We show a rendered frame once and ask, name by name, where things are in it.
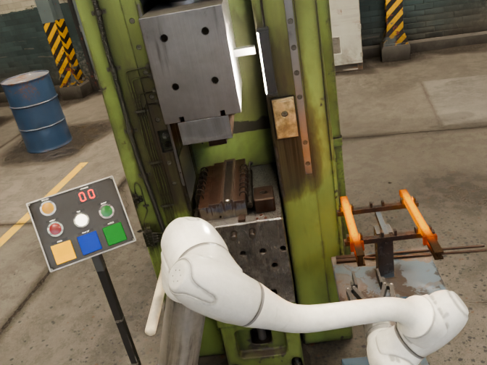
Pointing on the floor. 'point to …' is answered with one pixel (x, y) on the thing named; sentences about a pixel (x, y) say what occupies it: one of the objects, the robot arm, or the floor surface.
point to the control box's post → (115, 307)
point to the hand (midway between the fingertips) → (367, 279)
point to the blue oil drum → (37, 111)
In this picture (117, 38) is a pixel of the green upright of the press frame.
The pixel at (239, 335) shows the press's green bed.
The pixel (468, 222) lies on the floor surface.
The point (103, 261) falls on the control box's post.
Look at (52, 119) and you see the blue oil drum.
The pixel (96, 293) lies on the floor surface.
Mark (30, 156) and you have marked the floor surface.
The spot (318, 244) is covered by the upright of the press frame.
